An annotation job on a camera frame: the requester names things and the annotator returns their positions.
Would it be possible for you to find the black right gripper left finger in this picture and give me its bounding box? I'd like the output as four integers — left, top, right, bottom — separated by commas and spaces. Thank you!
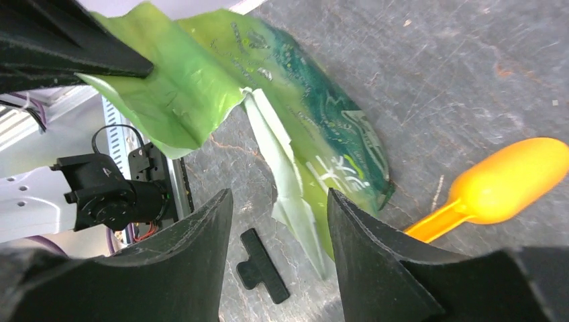
1, 189, 233, 321

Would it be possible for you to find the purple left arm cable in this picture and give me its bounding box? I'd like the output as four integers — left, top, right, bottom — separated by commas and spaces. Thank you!
9, 91, 48, 132

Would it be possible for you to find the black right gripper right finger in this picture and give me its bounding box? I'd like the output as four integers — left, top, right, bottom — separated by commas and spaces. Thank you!
327, 189, 568, 321

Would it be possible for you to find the white slotted cable duct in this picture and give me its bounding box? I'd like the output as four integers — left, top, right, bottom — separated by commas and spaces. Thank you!
101, 97, 141, 172

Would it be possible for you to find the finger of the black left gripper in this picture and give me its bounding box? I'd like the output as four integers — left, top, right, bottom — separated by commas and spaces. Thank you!
1, 1, 154, 94

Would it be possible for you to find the orange plastic scoop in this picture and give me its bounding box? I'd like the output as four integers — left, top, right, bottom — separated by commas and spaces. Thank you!
405, 138, 568, 243

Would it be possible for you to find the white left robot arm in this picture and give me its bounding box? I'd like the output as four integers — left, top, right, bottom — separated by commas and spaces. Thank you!
1, 1, 170, 242

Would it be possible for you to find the black bag clip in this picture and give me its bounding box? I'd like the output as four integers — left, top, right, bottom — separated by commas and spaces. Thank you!
236, 228, 290, 305

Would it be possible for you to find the green litter bag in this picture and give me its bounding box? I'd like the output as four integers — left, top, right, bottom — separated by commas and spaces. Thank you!
81, 2, 395, 279

